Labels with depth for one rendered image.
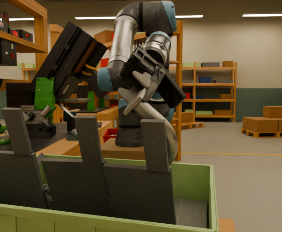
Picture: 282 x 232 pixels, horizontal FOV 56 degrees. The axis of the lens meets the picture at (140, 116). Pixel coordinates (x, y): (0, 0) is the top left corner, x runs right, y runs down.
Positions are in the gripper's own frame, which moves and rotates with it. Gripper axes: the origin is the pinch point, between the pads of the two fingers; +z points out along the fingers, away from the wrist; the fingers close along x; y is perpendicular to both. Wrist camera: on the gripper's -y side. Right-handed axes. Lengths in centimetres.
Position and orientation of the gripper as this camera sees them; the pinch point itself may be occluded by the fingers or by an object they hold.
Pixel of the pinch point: (141, 105)
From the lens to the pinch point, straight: 54.1
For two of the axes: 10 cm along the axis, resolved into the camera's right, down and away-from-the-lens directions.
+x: 5.9, -5.9, -5.5
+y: -7.8, -5.9, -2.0
